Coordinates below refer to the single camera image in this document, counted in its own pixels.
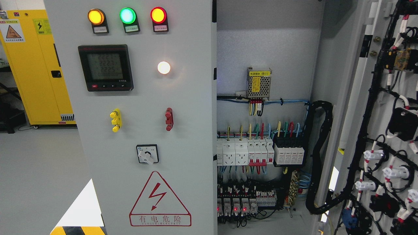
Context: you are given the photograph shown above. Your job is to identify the grey cabinet door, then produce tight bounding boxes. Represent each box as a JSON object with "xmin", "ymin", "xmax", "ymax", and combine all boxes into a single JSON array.
[
  {"xmin": 44, "ymin": 0, "xmax": 217, "ymax": 235},
  {"xmin": 307, "ymin": 0, "xmax": 417, "ymax": 235}
]

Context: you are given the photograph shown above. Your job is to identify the red terminal connector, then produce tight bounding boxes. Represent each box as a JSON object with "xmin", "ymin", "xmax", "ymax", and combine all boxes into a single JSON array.
[{"xmin": 165, "ymin": 107, "xmax": 174, "ymax": 131}]

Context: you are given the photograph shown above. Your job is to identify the metal mesh power supply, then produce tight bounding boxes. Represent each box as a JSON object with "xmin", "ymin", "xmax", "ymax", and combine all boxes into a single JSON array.
[{"xmin": 246, "ymin": 67, "xmax": 272, "ymax": 99}]

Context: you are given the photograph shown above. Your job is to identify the white lit indicator lamp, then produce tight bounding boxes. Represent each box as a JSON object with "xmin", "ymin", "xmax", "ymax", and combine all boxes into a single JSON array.
[{"xmin": 157, "ymin": 61, "xmax": 171, "ymax": 75}]

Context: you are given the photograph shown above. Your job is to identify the black white surge protector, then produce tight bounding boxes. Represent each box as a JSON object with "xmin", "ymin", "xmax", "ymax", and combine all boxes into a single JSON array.
[{"xmin": 273, "ymin": 134, "xmax": 306, "ymax": 167}]

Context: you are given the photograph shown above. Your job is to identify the lower relay terminal row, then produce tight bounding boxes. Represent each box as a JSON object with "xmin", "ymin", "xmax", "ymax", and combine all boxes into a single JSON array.
[{"xmin": 216, "ymin": 177, "xmax": 280, "ymax": 219}]

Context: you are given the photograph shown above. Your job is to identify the yellow terminal connector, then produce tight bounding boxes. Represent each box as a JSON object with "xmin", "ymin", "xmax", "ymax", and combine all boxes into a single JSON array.
[{"xmin": 109, "ymin": 108, "xmax": 122, "ymax": 133}]

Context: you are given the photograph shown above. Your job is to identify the red electric hazard sticker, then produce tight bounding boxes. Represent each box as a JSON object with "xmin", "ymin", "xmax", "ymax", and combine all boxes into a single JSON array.
[{"xmin": 129, "ymin": 171, "xmax": 192, "ymax": 227}]

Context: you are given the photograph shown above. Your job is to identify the red indicator lamp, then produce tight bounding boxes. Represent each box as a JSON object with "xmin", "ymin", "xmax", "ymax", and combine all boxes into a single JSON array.
[{"xmin": 150, "ymin": 7, "xmax": 169, "ymax": 32}]

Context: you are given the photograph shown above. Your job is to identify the black digital power meter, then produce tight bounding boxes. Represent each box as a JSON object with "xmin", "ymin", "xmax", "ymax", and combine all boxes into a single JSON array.
[{"xmin": 78, "ymin": 44, "xmax": 134, "ymax": 92}]

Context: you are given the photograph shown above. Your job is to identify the green indicator lamp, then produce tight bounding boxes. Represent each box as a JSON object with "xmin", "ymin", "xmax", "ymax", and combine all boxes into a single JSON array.
[{"xmin": 119, "ymin": 7, "xmax": 140, "ymax": 33}]

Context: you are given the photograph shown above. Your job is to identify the amber indicator lamp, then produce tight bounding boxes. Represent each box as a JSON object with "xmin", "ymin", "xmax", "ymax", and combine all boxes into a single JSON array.
[{"xmin": 88, "ymin": 8, "xmax": 109, "ymax": 33}]

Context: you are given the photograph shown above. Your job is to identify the yellow safety cabinet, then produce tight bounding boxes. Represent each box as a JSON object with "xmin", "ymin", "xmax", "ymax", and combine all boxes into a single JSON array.
[{"xmin": 1, "ymin": 9, "xmax": 76, "ymax": 125}]

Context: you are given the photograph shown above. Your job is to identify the white DIN rail sockets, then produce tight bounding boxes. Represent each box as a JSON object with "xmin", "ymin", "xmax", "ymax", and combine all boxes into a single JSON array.
[{"xmin": 217, "ymin": 137, "xmax": 274, "ymax": 167}]

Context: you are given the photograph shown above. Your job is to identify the black rotary selector switch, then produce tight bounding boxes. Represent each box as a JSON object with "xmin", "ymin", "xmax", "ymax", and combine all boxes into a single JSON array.
[{"xmin": 136, "ymin": 144, "xmax": 159, "ymax": 164}]

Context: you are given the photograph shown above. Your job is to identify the black corrugated cable conduit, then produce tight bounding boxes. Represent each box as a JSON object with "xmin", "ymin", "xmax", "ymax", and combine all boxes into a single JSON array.
[{"xmin": 305, "ymin": 101, "xmax": 346, "ymax": 215}]

